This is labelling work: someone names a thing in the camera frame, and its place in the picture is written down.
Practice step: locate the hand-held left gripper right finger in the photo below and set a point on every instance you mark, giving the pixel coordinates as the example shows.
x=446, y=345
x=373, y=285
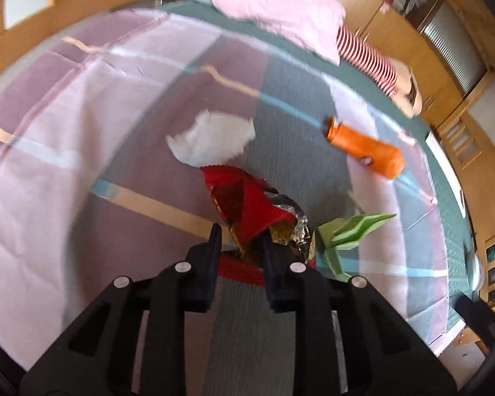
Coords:
x=270, y=268

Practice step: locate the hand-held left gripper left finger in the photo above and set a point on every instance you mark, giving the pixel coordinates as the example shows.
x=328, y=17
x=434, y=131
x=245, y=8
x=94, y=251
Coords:
x=212, y=255

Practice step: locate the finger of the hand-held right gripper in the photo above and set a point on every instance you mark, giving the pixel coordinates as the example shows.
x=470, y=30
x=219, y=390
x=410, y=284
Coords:
x=480, y=324

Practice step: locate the red snack wrapper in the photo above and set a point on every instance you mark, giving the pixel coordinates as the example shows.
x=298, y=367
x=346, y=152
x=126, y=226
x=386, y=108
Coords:
x=251, y=210

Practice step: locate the white oval object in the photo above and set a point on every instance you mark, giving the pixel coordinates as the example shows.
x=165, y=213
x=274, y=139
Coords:
x=473, y=270

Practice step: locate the light green folded paper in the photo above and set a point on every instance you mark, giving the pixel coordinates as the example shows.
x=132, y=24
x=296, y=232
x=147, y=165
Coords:
x=350, y=231

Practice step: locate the green bed mat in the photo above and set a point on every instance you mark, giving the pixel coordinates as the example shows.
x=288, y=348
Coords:
x=451, y=231

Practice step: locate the white crumpled tissue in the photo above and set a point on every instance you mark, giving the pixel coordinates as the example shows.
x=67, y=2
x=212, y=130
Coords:
x=214, y=140

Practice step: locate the long white tray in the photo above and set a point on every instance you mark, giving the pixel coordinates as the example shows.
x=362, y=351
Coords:
x=461, y=204

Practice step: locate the orange packet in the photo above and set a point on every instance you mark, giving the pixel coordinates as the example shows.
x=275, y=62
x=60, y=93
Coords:
x=367, y=148

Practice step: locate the plaid bedsheet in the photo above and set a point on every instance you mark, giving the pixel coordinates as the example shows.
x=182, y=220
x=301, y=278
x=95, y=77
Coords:
x=66, y=152

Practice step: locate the pink pillow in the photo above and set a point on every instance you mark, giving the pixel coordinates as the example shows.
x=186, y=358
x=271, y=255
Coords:
x=280, y=4

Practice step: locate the frosted window pane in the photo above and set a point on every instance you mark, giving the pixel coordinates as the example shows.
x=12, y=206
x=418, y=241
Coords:
x=453, y=45

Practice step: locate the wooden bunk bed frame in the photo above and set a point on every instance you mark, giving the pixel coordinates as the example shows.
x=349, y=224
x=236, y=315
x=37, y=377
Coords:
x=37, y=29

